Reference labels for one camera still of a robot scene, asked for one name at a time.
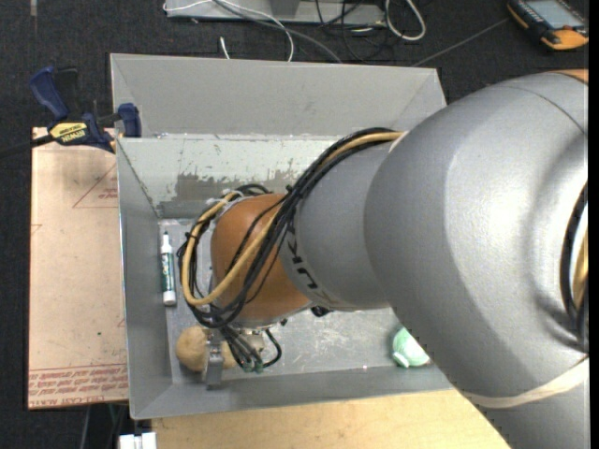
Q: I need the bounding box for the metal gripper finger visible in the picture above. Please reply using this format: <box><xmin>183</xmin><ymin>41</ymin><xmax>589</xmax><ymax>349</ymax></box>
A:
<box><xmin>204</xmin><ymin>340</ymin><xmax>226</xmax><ymax>391</ymax></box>

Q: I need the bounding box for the tan potato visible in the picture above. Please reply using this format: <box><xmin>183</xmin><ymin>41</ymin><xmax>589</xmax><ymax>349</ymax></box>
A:
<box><xmin>174</xmin><ymin>325</ymin><xmax>239</xmax><ymax>373</ymax></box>

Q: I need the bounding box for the white marker with green label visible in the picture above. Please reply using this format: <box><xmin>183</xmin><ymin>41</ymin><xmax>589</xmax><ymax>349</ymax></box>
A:
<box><xmin>160</xmin><ymin>230</ymin><xmax>179</xmax><ymax>308</ymax></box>

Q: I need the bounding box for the pale green cup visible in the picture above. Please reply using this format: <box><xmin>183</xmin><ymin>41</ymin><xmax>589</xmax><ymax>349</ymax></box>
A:
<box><xmin>389</xmin><ymin>326</ymin><xmax>431</xmax><ymax>369</ymax></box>

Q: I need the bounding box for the brown cardboard board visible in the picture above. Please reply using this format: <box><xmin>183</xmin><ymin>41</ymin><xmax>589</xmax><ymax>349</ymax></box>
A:
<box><xmin>27</xmin><ymin>126</ymin><xmax>130</xmax><ymax>411</ymax></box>

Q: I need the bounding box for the grey metal bin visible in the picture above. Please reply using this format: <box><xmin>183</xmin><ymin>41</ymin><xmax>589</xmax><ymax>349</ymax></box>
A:
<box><xmin>110</xmin><ymin>52</ymin><xmax>465</xmax><ymax>421</ymax></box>

